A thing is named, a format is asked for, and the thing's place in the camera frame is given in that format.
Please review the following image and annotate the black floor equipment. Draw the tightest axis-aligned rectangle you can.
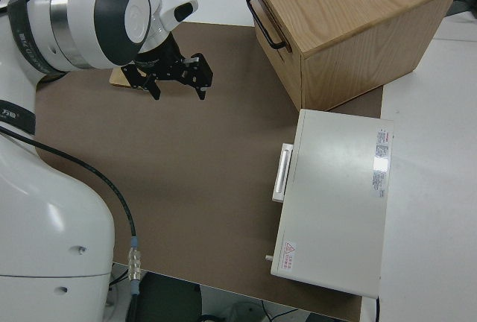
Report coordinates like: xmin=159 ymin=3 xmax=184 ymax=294
xmin=126 ymin=272 xmax=203 ymax=322

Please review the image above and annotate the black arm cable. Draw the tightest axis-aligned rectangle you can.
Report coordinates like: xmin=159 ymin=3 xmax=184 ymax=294
xmin=0 ymin=0 xmax=144 ymax=322

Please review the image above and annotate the silver toaster door handle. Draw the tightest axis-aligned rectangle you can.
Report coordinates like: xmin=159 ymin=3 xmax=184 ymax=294
xmin=271 ymin=143 xmax=295 ymax=203

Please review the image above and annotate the brown table mat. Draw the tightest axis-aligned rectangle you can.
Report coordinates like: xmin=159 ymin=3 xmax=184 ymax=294
xmin=35 ymin=22 xmax=385 ymax=319

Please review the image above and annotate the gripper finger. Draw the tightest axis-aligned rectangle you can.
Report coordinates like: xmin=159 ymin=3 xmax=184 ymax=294
xmin=192 ymin=75 xmax=208 ymax=102
xmin=141 ymin=75 xmax=162 ymax=102

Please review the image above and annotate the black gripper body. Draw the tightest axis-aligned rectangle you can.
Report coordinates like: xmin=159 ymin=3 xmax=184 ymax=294
xmin=119 ymin=34 xmax=215 ymax=90

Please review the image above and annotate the white toaster oven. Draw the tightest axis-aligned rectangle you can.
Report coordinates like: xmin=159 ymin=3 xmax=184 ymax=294
xmin=270 ymin=108 xmax=395 ymax=298

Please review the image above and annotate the black box handle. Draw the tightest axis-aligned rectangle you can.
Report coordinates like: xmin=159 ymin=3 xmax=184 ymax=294
xmin=245 ymin=0 xmax=292 ymax=52

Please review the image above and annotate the light wooden box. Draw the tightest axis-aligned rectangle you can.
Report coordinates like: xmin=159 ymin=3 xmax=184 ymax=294
xmin=241 ymin=0 xmax=461 ymax=112

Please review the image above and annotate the wooden mug rack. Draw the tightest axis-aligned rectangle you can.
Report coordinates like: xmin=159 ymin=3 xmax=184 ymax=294
xmin=109 ymin=67 xmax=132 ymax=87

